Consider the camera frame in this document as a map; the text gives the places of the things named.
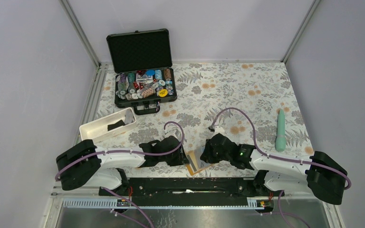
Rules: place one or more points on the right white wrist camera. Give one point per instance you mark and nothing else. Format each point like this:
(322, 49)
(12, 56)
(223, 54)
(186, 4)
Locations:
(216, 129)

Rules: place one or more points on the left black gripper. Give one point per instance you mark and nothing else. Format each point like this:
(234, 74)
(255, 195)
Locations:
(181, 158)

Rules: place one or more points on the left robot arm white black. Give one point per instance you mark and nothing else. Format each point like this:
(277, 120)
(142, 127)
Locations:
(88, 165)

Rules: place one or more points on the floral patterned table mat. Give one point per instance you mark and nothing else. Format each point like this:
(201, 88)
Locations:
(239, 97)

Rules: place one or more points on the black poker chip case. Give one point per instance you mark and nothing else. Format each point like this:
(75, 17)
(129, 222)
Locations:
(132, 55)

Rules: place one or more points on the small black item in tray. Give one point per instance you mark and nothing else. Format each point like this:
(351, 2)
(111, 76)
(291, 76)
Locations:
(113, 126)

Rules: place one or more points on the grey slotted cable duct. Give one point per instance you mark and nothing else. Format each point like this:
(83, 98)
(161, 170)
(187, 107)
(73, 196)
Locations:
(122, 204)

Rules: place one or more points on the yellow round chip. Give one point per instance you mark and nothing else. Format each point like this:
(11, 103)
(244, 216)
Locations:
(162, 93)

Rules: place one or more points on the light blue card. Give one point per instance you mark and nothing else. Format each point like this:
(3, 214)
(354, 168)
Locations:
(204, 165)

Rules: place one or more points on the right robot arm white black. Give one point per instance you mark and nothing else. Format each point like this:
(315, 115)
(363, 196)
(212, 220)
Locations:
(318, 174)

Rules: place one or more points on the mint green wand massager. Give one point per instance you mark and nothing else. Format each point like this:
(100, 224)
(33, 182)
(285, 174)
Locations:
(280, 142)

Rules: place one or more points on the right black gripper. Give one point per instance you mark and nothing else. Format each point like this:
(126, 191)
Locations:
(206, 156)

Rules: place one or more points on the blue round chip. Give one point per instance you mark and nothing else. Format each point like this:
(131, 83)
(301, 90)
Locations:
(150, 72)

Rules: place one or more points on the orange leather card holder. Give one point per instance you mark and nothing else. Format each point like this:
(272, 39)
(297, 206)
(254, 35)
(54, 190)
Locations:
(201, 149)

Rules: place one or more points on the white rectangular plastic tray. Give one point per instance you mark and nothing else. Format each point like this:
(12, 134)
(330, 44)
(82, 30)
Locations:
(97, 130)

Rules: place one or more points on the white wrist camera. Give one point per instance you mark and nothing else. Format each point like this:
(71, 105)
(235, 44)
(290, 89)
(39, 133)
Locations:
(173, 132)
(216, 129)

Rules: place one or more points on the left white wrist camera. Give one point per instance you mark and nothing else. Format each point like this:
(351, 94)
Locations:
(173, 132)

